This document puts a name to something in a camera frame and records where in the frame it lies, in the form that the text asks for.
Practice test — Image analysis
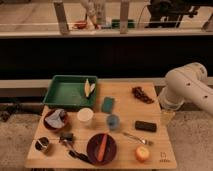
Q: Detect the red yellow apple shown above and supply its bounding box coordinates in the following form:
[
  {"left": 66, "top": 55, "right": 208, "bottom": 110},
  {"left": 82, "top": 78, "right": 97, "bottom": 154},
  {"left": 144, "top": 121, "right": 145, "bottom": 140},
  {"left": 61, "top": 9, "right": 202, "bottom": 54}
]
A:
[{"left": 135, "top": 146, "right": 150, "bottom": 162}]

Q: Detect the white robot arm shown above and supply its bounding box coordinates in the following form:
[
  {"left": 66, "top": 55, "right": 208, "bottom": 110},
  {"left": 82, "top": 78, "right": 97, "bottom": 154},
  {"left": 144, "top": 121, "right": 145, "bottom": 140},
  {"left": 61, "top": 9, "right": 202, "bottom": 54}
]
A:
[{"left": 158, "top": 62, "right": 213, "bottom": 125}]

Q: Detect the blue plastic cup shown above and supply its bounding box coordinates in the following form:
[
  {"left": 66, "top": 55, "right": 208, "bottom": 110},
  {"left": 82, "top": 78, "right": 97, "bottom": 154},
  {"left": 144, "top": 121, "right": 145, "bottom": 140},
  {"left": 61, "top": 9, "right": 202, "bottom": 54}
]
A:
[{"left": 106, "top": 114, "right": 120, "bottom": 130}]

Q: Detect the white paper cup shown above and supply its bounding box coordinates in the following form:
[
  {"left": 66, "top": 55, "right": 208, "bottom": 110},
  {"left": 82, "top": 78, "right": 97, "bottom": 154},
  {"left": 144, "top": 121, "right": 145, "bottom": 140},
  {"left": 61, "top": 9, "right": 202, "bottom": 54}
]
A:
[{"left": 77, "top": 108, "right": 94, "bottom": 126}]

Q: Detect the small metal cup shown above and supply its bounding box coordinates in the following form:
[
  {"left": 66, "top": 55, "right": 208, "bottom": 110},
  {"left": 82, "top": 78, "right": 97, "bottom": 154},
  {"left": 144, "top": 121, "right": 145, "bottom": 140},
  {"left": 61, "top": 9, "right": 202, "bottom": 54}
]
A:
[{"left": 35, "top": 137, "right": 50, "bottom": 153}]

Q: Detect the black rectangular remote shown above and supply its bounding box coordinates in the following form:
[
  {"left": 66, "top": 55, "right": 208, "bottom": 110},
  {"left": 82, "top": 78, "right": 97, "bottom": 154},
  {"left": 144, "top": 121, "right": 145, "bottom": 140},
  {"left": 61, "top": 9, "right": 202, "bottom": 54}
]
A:
[{"left": 135, "top": 121, "right": 157, "bottom": 132}]

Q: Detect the dark brown dried bunch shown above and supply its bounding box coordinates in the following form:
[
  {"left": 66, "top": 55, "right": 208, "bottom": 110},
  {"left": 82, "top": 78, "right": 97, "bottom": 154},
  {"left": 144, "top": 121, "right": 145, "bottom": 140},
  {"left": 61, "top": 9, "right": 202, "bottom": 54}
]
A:
[{"left": 132, "top": 87, "right": 154, "bottom": 104}]

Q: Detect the wooden table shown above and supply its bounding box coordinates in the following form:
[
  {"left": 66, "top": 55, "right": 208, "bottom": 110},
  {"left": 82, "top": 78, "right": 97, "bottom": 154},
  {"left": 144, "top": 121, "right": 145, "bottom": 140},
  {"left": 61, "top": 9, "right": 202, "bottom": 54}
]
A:
[{"left": 24, "top": 81, "right": 178, "bottom": 170}]

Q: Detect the green sponge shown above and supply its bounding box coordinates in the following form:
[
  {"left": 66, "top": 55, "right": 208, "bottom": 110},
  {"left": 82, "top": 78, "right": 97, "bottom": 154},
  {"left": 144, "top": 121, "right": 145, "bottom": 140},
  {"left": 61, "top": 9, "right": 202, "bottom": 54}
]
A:
[{"left": 101, "top": 97, "right": 115, "bottom": 114}]

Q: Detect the orange carrot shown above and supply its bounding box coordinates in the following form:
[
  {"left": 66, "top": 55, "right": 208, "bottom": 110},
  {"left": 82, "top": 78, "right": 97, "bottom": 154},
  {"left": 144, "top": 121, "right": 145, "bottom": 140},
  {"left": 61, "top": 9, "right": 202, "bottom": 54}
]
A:
[{"left": 97, "top": 134, "right": 108, "bottom": 162}]

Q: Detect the dark red plate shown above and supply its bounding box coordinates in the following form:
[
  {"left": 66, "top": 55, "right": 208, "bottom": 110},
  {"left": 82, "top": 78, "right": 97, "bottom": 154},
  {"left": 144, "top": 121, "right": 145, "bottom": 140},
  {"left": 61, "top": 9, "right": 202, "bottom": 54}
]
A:
[{"left": 86, "top": 133, "right": 117, "bottom": 165}]

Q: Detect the yellow white item in tray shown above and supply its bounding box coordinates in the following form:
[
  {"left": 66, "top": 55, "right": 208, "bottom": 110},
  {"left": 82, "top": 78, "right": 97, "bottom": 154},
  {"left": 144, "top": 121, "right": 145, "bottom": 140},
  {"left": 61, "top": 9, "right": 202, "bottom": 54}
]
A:
[{"left": 84, "top": 80, "right": 95, "bottom": 98}]

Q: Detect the dark red bowl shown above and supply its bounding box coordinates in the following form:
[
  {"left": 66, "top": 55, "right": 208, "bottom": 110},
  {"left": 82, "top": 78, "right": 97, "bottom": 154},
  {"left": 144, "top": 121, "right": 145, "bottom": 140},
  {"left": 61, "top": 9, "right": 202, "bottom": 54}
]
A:
[{"left": 43, "top": 109, "right": 69, "bottom": 132}]

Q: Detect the black binder clip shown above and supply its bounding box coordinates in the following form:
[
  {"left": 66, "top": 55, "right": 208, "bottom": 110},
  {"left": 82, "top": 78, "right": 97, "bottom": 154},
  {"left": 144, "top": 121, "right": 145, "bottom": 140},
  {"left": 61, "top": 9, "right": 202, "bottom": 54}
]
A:
[{"left": 59, "top": 133, "right": 74, "bottom": 143}]

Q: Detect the black machine on shelf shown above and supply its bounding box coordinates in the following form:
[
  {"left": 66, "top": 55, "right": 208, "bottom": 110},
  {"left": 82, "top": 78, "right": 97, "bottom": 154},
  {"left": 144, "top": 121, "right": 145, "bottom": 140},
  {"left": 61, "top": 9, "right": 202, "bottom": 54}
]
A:
[{"left": 148, "top": 0, "right": 199, "bottom": 28}]

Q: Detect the green plastic tray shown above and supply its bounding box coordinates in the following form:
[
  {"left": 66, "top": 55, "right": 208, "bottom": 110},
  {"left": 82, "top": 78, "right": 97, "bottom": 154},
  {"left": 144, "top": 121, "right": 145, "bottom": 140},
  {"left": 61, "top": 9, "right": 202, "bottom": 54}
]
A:
[{"left": 43, "top": 75, "right": 98, "bottom": 109}]

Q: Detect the green box on shelf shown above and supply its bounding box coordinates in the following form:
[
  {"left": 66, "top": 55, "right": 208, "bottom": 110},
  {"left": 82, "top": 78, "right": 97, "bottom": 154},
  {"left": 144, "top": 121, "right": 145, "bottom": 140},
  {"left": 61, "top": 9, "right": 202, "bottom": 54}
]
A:
[{"left": 111, "top": 19, "right": 135, "bottom": 29}]

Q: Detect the crumpled grey cloth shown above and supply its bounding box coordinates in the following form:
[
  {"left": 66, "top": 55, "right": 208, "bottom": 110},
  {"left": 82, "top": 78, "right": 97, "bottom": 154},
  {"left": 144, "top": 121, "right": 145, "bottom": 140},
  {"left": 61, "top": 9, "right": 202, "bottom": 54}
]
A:
[{"left": 45, "top": 109, "right": 65, "bottom": 129}]

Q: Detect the red object on shelf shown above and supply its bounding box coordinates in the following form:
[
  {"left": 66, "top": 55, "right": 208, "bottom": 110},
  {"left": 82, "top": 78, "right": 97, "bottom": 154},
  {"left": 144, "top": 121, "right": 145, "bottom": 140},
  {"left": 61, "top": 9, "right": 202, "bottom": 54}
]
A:
[{"left": 74, "top": 20, "right": 88, "bottom": 29}]

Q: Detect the black handled tool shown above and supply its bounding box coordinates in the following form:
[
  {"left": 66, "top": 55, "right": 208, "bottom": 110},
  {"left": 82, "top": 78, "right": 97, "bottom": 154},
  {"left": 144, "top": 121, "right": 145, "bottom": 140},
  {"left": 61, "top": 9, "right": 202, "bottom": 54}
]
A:
[{"left": 67, "top": 144, "right": 91, "bottom": 164}]

